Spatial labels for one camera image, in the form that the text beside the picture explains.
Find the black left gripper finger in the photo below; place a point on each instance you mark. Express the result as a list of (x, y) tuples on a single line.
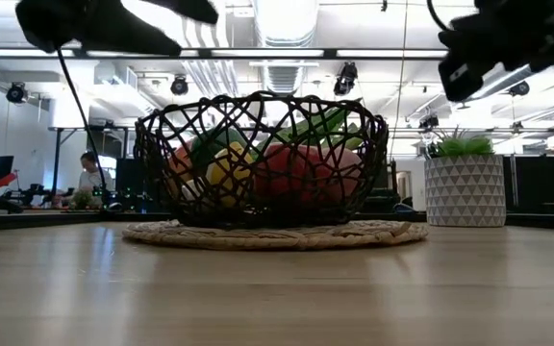
[(128, 33), (190, 8)]

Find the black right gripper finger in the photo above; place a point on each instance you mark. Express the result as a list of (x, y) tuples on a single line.
[(462, 79)]

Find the green leafy vegetable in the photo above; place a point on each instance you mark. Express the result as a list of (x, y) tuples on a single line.
[(346, 139)]

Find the yellow bell pepper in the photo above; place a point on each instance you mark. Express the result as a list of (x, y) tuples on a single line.
[(229, 178)]

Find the red orange mango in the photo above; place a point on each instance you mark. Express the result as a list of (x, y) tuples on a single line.
[(296, 175)]

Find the black ceiling spotlight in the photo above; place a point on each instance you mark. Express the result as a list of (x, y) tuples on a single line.
[(16, 92), (179, 85), (519, 88), (345, 79)]

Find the white triangle pattern planter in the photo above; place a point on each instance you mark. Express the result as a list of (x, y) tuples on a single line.
[(464, 192)]

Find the orange round fruit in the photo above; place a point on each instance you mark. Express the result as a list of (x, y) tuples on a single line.
[(179, 163)]

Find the person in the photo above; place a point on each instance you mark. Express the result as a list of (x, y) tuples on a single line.
[(92, 175)]

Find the round woven placemat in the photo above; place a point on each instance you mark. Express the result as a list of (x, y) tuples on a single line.
[(277, 235)]

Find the silver ceiling air duct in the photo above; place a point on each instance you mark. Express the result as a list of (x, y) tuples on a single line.
[(284, 24)]

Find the black overhead frame bar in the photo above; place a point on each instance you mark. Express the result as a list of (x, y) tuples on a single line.
[(306, 54)]

